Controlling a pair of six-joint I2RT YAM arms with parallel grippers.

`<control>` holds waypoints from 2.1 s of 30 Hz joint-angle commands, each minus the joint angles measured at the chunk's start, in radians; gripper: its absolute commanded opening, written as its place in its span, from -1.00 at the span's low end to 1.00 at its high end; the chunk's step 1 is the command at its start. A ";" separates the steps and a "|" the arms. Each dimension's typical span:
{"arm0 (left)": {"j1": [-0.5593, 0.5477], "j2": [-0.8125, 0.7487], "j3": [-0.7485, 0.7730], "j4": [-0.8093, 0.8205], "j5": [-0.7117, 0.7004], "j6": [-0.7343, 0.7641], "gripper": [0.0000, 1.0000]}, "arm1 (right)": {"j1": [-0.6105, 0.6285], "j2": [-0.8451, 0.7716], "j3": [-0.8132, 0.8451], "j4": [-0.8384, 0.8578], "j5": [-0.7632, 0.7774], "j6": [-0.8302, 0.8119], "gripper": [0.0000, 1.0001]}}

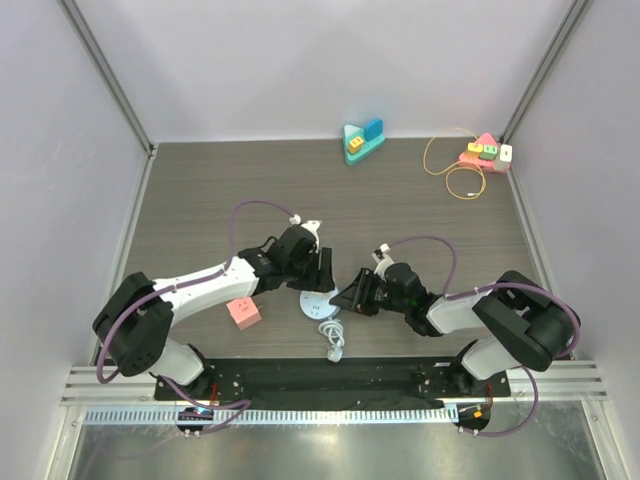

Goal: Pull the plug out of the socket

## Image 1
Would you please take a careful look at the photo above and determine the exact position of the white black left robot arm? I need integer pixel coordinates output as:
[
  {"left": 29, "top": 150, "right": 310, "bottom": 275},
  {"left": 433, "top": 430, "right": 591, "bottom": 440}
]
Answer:
[{"left": 92, "top": 220, "right": 335, "bottom": 400}]

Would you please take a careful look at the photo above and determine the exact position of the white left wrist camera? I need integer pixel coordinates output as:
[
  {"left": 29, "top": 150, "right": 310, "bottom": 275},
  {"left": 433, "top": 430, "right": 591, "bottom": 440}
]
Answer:
[{"left": 301, "top": 220, "right": 323, "bottom": 241}]

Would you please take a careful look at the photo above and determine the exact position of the blue plug adapter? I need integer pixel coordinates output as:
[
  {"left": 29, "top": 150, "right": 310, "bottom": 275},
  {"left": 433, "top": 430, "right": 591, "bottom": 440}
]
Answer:
[{"left": 363, "top": 118, "right": 384, "bottom": 142}]

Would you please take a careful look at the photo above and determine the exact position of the aluminium frame post left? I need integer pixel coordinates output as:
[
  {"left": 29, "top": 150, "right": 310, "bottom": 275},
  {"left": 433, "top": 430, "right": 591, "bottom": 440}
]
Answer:
[{"left": 59, "top": 0, "right": 156, "bottom": 157}]

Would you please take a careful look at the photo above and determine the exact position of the aluminium frame post right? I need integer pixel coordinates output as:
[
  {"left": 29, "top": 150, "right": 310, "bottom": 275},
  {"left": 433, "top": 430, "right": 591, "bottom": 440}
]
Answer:
[{"left": 499, "top": 0, "right": 594, "bottom": 146}]

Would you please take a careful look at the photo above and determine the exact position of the pink cube socket adapter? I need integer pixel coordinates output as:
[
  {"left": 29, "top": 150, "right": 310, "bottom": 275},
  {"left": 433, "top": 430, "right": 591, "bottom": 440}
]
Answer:
[{"left": 226, "top": 297, "right": 262, "bottom": 331}]

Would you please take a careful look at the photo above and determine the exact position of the teal triangular power strip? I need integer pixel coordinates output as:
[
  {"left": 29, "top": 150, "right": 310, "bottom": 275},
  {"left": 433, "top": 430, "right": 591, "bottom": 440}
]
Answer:
[{"left": 342, "top": 124, "right": 386, "bottom": 166}]

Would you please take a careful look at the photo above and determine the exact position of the yellow charger plug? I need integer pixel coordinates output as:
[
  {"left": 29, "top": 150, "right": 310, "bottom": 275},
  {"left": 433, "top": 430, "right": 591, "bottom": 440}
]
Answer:
[{"left": 465, "top": 142, "right": 484, "bottom": 157}]

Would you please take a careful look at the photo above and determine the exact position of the pink triangular power strip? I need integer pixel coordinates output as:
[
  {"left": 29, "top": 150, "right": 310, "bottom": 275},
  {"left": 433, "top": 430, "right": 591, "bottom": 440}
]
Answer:
[{"left": 457, "top": 133, "right": 513, "bottom": 173}]

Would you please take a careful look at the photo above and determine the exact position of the white charger plug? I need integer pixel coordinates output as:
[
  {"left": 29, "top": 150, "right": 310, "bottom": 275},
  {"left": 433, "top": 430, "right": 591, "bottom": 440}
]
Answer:
[{"left": 499, "top": 143, "right": 513, "bottom": 164}]

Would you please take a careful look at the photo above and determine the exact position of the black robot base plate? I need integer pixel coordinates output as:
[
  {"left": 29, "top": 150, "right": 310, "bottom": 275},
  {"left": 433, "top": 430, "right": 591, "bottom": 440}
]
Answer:
[{"left": 181, "top": 356, "right": 511, "bottom": 406}]

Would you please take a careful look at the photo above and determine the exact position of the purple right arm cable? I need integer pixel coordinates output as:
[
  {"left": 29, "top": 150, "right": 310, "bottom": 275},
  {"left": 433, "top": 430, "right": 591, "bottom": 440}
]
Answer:
[{"left": 387, "top": 235, "right": 583, "bottom": 437}]

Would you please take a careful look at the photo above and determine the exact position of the yellow plug adapter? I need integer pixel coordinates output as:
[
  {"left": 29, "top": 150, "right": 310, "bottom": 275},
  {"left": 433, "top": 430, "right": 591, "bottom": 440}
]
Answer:
[{"left": 347, "top": 136, "right": 365, "bottom": 155}]

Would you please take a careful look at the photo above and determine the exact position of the light blue round power strip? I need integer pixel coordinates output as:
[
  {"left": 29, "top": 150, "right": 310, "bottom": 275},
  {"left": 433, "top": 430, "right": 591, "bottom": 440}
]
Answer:
[{"left": 299, "top": 288, "right": 340, "bottom": 322}]

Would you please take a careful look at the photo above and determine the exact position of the aluminium frame rail front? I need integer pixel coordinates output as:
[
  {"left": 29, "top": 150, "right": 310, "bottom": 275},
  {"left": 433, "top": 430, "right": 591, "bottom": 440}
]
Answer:
[{"left": 59, "top": 360, "right": 609, "bottom": 407}]

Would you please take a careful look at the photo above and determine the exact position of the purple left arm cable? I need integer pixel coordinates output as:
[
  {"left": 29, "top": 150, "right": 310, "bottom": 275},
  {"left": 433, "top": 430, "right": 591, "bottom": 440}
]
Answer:
[{"left": 95, "top": 199, "right": 302, "bottom": 385}]

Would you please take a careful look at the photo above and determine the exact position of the green charger plug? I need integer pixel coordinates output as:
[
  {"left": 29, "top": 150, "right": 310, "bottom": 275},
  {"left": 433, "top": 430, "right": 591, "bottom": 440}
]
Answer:
[{"left": 478, "top": 144, "right": 499, "bottom": 161}]

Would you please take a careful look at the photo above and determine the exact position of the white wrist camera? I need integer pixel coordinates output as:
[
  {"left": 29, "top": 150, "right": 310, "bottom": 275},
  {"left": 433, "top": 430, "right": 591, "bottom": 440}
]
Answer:
[
  {"left": 372, "top": 243, "right": 394, "bottom": 278},
  {"left": 301, "top": 220, "right": 323, "bottom": 241}
]

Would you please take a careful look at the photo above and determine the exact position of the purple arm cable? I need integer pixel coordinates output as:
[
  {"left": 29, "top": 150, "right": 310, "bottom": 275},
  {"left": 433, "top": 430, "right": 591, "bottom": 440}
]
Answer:
[
  {"left": 387, "top": 235, "right": 583, "bottom": 437},
  {"left": 95, "top": 199, "right": 302, "bottom": 385}
]

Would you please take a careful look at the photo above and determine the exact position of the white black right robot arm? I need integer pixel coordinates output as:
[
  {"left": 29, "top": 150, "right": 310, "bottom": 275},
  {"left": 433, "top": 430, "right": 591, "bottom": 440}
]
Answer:
[{"left": 330, "top": 263, "right": 580, "bottom": 396}]

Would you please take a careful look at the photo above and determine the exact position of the yellow charging cable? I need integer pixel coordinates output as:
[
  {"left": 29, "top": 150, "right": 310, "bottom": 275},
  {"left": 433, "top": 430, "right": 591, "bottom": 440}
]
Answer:
[{"left": 423, "top": 127, "right": 487, "bottom": 201}]

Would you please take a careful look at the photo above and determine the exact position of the aluminium frame post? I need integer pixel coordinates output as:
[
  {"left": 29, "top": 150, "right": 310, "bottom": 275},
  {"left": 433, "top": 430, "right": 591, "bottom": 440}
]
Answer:
[
  {"left": 499, "top": 0, "right": 594, "bottom": 146},
  {"left": 59, "top": 0, "right": 156, "bottom": 157}
]

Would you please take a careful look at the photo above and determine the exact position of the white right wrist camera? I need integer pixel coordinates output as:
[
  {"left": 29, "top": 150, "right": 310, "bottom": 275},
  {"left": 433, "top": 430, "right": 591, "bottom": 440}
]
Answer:
[{"left": 372, "top": 243, "right": 394, "bottom": 278}]

